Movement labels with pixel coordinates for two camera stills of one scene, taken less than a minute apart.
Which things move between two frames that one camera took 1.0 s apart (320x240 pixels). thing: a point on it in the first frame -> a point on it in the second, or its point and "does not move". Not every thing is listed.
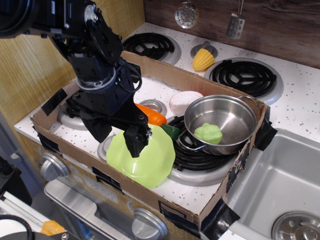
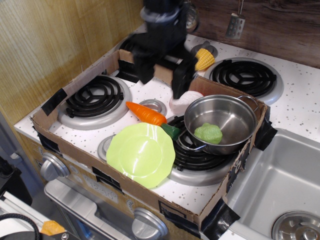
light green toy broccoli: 210,133 does not move
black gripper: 108,95 -> 159,40
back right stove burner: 252,77 does not move
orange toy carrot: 157,118 does not move
